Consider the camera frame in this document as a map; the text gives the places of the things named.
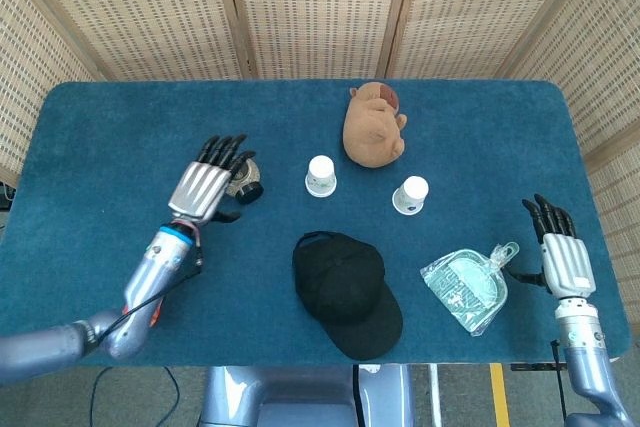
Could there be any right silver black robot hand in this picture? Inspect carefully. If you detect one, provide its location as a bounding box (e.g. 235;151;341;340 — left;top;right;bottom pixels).
508;193;597;299

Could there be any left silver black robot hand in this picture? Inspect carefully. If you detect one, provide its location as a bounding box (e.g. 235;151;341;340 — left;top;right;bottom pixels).
168;134;257;226

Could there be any white paper cup leaf print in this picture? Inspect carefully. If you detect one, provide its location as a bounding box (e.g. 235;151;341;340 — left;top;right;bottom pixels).
304;181;337;199
392;175;430;216
305;155;335;196

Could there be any blue carpet table cloth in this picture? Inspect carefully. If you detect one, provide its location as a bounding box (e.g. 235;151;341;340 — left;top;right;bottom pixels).
0;79;632;367

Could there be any green dustpan in plastic bag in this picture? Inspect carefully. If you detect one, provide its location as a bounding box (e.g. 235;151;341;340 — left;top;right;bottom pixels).
419;241;521;338

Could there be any woven wood-framed screen panel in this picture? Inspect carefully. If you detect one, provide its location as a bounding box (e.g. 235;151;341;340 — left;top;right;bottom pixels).
0;0;251;82
504;0;640;348
387;0;609;81
0;0;104;188
222;0;417;81

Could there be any black baseball cap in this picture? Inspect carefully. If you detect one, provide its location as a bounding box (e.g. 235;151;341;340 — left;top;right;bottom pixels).
292;230;404;361

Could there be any brown plush animal toy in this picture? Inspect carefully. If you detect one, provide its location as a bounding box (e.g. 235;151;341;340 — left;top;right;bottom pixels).
342;81;409;168

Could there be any blue-grey robot torso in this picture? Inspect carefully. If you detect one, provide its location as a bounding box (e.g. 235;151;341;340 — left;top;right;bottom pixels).
198;364;416;427

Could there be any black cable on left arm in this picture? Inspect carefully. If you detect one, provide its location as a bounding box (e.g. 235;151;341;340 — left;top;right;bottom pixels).
87;231;205;348

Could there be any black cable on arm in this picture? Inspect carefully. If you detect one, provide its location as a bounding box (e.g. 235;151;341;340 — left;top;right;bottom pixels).
549;339;569;421
87;231;205;348

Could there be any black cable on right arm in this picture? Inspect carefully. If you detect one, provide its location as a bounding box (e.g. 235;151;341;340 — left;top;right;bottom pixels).
549;339;569;421

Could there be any black cable on floor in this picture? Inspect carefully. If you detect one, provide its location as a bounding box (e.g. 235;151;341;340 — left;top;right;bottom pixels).
89;366;180;427

